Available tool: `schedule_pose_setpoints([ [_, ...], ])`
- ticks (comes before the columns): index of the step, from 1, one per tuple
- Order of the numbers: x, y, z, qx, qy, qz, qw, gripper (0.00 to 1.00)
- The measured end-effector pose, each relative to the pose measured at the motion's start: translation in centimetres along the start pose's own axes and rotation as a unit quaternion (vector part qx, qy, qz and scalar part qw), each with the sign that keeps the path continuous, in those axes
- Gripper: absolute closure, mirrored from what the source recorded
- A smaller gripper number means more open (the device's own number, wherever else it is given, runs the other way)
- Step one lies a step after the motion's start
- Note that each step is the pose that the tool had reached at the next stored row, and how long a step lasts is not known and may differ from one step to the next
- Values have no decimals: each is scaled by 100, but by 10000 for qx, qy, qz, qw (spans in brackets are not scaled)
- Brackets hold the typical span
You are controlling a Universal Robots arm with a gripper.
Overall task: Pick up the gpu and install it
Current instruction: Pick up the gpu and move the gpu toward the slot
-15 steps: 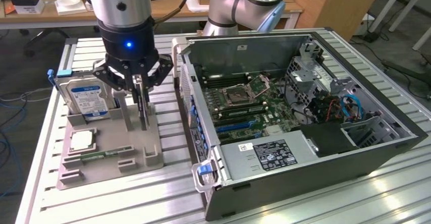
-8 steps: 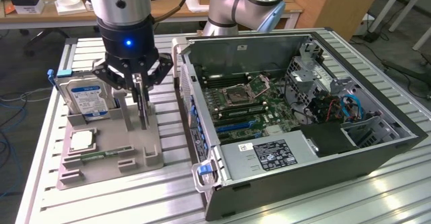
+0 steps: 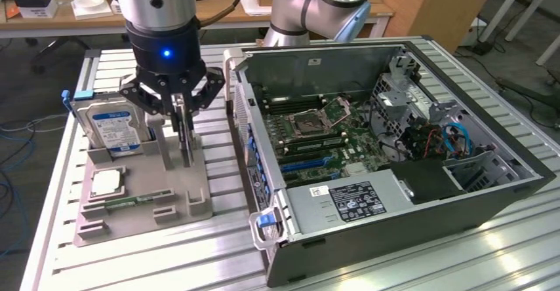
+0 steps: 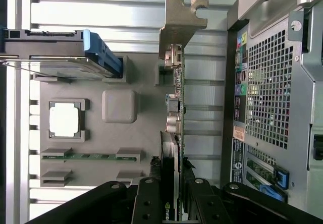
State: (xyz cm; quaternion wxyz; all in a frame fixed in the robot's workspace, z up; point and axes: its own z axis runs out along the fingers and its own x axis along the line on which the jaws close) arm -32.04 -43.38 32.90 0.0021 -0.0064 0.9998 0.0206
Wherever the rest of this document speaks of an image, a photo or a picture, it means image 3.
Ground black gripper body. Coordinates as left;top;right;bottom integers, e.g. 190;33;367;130
125;20;207;94

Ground green graphics card black cooler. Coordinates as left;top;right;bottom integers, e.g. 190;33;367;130
171;92;198;169

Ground hard disk with blue rails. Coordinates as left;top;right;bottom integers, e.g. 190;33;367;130
60;87;155;158

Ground white square holder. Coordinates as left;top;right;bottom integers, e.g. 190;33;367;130
71;0;113;21

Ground black office chair base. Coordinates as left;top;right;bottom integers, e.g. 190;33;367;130
25;37;91;74

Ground wooden desk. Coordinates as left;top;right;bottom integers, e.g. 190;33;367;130
0;0;394;39

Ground white papers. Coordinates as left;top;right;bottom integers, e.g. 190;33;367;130
242;0;275;16

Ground CPU socket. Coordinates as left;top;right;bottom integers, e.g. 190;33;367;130
290;109;333;138

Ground silver CPU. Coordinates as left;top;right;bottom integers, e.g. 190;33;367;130
89;170;125;197

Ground black RAM stick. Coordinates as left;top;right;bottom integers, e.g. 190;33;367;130
282;135;342;147
286;140;346;154

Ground metal socket cover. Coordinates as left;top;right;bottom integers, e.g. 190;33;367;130
321;96;354;128

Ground black expansion slot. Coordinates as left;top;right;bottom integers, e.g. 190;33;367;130
279;151;338;165

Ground blue expansion slot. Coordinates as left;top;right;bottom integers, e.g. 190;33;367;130
279;155;331;174

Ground green RAM stick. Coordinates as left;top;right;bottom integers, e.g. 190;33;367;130
103;189;172;210

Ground white box with black lid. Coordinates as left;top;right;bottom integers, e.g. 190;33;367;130
12;0;60;19

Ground gray parts rack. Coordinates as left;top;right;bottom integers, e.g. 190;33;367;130
72;113;215;249

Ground green motherboard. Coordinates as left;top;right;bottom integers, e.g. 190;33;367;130
252;86;394;189

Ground silver chipset heatsink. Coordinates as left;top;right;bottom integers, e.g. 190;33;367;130
345;162;371;176

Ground metal disk bay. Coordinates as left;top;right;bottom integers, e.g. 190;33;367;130
369;53;441;141

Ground gray power supply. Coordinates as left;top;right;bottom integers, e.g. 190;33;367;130
274;168;415;237

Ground wooden cabinet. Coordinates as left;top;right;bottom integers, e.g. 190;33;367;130
371;0;502;52

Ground white floor box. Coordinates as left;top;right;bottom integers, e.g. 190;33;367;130
462;17;489;48

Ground open black PC case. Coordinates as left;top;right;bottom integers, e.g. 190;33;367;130
222;40;557;288

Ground black floor stand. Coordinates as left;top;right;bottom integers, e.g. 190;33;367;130
496;76;560;111

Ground gray floor cable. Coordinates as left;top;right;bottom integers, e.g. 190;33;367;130
0;113;67;133

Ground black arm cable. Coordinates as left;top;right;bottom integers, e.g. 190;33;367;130
196;0;258;29

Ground blue floor cable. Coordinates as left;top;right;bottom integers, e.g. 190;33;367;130
0;133;36;256

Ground black wire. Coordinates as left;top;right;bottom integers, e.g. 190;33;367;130
369;100;414;161

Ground red power wire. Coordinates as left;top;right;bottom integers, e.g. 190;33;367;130
426;129;438;158

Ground blue wire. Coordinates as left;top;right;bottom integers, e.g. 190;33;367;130
439;123;474;157

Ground gray metal drive bracket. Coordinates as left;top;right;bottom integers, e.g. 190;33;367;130
441;149;525;195

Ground white table frame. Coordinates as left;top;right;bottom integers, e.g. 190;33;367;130
476;0;560;66

